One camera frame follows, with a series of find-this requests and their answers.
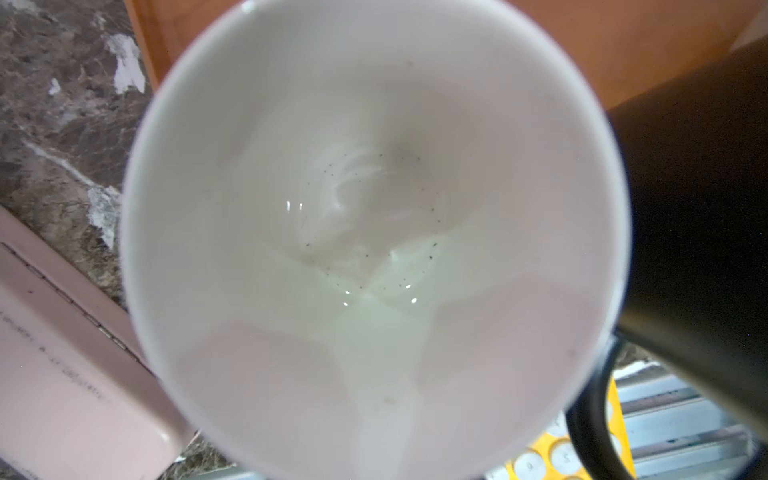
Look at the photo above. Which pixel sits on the orange rectangular tray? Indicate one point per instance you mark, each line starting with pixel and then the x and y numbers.
pixel 623 48

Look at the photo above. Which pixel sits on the yellow calculator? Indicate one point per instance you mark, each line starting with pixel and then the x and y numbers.
pixel 552 455

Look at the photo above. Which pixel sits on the aluminium front rail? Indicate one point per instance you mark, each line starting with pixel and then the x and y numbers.
pixel 676 433

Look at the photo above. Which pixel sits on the white mug purple handle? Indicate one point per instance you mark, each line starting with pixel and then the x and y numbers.
pixel 374 239

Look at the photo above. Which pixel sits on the black mug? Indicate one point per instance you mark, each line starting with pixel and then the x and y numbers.
pixel 695 153

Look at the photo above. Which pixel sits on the pink pencil case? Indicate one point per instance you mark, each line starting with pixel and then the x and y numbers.
pixel 77 398

